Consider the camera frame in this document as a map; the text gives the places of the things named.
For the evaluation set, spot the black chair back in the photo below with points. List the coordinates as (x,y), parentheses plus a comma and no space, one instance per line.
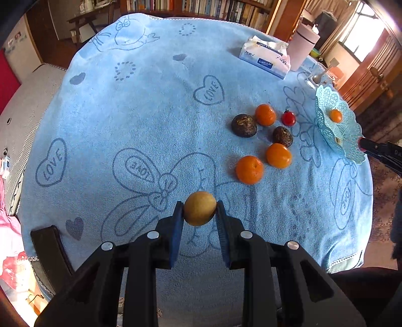
(51,248)

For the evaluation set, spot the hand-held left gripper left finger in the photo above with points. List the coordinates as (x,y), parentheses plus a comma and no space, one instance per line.
(176,239)

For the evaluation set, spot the tissue pack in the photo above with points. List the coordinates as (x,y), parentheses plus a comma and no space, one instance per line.
(267,59)

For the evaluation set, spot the white lace sofa cover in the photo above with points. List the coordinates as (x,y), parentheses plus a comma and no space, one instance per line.
(28,103)

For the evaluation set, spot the white jug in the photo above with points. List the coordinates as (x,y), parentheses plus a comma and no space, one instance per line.
(86,4)

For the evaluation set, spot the pink thermos bottle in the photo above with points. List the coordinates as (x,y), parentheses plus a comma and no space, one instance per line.
(300,47)

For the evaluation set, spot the green basin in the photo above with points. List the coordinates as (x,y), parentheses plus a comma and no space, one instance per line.
(315,52)

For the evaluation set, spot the pink cloth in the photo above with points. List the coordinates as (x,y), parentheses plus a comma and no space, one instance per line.
(8,217)

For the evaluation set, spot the window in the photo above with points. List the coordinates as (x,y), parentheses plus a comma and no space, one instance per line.
(361,41)

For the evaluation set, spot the wooden bookshelf with books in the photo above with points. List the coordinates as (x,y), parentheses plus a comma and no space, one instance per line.
(219,8)

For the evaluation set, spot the blue printed table cloth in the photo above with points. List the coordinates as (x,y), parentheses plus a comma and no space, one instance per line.
(125,110)

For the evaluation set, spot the clear drinking glass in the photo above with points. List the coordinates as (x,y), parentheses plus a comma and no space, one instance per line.
(311,80)

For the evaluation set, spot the dark passion fruit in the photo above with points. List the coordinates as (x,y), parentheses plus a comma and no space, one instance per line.
(282,136)
(244,125)

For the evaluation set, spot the wooden cabinet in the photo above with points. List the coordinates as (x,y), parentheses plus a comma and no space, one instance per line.
(370,85)

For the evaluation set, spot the white cabinet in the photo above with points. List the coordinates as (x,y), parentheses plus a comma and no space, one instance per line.
(22,53)

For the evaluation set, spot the light blue lattice fruit basket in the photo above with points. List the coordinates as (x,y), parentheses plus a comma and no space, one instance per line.
(326,132)

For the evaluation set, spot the wooden side desk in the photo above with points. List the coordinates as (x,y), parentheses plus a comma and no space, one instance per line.
(91,19)

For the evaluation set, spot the round yellow-brown fruit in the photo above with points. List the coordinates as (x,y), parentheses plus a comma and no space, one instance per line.
(200,208)

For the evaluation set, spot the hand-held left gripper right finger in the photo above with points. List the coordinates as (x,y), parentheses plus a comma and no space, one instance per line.
(223,239)

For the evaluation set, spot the red tomato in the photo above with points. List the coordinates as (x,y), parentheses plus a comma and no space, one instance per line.
(288,118)

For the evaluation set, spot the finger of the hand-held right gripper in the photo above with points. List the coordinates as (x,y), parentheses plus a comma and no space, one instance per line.
(375,147)

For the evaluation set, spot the red board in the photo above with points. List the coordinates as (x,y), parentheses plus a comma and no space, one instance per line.
(8,81)

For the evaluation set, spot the red plastic bag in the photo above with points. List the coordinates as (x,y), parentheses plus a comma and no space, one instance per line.
(14,270)

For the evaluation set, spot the orange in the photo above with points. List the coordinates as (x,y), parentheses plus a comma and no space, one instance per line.
(279,155)
(336,115)
(265,114)
(249,169)

